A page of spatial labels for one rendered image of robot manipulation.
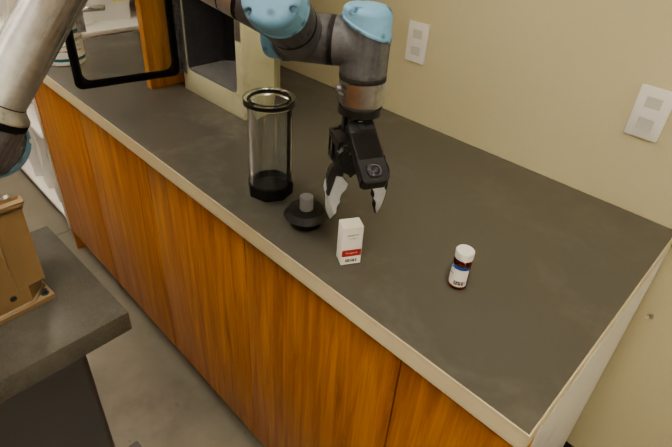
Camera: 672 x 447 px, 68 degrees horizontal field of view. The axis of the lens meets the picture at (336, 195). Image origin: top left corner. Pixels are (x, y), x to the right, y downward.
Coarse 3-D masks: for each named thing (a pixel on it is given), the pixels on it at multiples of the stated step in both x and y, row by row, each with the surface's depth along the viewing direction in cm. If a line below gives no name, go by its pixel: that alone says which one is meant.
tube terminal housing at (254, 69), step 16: (240, 32) 131; (256, 32) 135; (240, 48) 134; (256, 48) 137; (240, 64) 136; (256, 64) 139; (272, 64) 143; (192, 80) 158; (208, 80) 151; (240, 80) 139; (256, 80) 142; (272, 80) 146; (208, 96) 155; (224, 96) 148; (240, 96) 142; (240, 112) 145
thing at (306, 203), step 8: (296, 200) 105; (304, 200) 100; (312, 200) 101; (288, 208) 102; (296, 208) 103; (304, 208) 101; (312, 208) 102; (320, 208) 103; (288, 216) 101; (296, 216) 100; (304, 216) 100; (312, 216) 101; (320, 216) 101; (296, 224) 100; (304, 224) 100; (312, 224) 100; (320, 224) 103
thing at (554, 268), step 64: (128, 128) 136; (192, 128) 139; (320, 128) 144; (384, 128) 146; (192, 192) 116; (320, 192) 115; (448, 192) 118; (512, 192) 120; (576, 192) 122; (320, 256) 96; (384, 256) 97; (448, 256) 98; (512, 256) 99; (576, 256) 101; (640, 256) 102; (384, 320) 83; (448, 320) 84; (512, 320) 85; (576, 320) 86; (448, 384) 75; (512, 384) 74
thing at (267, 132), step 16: (256, 96) 105; (272, 96) 106; (288, 96) 104; (256, 112) 100; (256, 128) 102; (272, 128) 101; (256, 144) 104; (272, 144) 103; (256, 160) 106; (272, 160) 105; (256, 176) 108; (272, 176) 107
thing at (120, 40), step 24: (96, 0) 135; (120, 0) 139; (144, 0) 142; (96, 24) 138; (120, 24) 142; (144, 24) 145; (96, 48) 141; (120, 48) 145; (144, 48) 148; (168, 48) 152; (96, 72) 144; (120, 72) 148; (144, 72) 152
